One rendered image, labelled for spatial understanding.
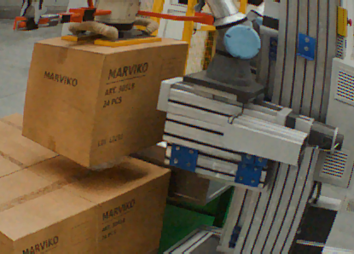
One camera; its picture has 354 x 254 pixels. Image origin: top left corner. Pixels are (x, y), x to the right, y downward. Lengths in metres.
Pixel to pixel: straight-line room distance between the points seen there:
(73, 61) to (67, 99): 0.14
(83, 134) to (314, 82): 0.83
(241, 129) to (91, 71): 0.54
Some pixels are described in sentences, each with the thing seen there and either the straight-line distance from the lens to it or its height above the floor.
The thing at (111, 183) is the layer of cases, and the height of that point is 0.54.
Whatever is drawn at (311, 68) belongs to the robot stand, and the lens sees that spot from 2.07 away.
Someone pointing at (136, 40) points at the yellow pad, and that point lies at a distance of 2.27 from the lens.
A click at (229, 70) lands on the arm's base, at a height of 1.08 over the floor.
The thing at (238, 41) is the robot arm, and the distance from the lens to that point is 1.80.
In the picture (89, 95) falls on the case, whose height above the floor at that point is 0.92.
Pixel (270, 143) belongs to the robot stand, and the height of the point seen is 0.93.
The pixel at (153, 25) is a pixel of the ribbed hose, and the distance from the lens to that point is 2.41.
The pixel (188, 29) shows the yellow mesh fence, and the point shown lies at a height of 0.98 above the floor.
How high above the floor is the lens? 1.40
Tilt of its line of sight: 15 degrees down
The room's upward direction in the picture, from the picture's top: 9 degrees clockwise
